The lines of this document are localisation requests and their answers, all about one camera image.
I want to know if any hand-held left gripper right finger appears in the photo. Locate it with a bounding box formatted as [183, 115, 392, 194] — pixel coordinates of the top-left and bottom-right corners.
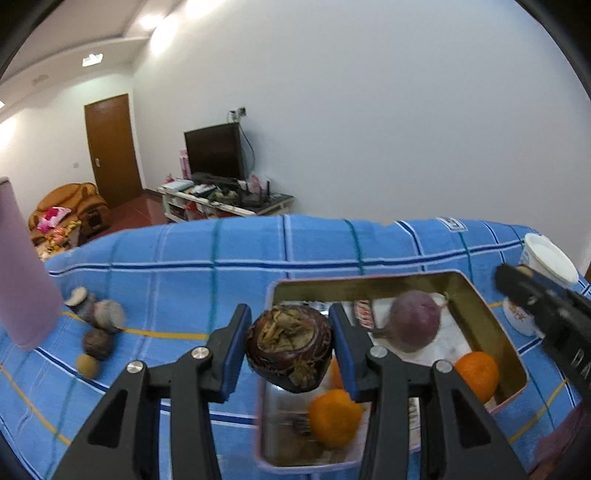
[329, 302, 527, 480]

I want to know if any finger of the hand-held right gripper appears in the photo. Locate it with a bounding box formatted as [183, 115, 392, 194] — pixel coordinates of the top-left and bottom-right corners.
[495, 263, 563, 331]

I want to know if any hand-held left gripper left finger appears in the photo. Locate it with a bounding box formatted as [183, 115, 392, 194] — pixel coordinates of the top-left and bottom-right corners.
[52, 303, 253, 480]

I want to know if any large orange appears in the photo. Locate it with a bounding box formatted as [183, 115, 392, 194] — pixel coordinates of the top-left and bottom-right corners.
[308, 389, 365, 448]

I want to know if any pink tin box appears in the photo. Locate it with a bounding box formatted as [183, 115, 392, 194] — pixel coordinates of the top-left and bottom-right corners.
[255, 271, 528, 474]

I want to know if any purple passion fruit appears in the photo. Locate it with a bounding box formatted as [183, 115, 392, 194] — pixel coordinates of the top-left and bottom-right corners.
[373, 290, 451, 354]

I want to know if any small yellow fruit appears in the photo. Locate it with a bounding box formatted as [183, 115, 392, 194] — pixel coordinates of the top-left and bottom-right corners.
[76, 354, 101, 379]

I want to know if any white printed cup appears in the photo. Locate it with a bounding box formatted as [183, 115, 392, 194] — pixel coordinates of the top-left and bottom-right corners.
[502, 233, 580, 337]

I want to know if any blue plaid blanket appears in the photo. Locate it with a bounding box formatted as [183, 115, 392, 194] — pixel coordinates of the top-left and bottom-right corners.
[0, 213, 591, 480]

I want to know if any white television stand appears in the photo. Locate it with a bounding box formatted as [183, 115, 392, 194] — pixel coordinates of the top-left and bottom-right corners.
[157, 180, 294, 225]

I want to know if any black television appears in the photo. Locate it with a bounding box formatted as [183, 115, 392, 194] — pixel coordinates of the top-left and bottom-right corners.
[184, 122, 245, 181]

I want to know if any wooden coffee table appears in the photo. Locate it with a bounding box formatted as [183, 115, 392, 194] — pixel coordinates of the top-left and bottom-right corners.
[34, 222, 84, 260]

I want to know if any purple electric kettle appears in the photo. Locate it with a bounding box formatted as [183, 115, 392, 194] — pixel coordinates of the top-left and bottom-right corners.
[0, 176, 63, 352]

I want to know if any brown leather armchair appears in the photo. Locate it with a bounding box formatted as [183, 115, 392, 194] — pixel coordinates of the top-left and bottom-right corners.
[28, 182, 110, 246]

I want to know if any pink floral pillow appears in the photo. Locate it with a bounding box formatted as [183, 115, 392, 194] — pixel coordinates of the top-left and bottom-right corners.
[37, 207, 72, 232]

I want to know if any brown wooden door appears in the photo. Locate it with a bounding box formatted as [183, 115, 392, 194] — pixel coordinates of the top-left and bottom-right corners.
[84, 93, 143, 208]

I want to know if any black power cable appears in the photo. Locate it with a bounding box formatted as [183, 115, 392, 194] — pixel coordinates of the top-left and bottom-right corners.
[239, 119, 257, 178]

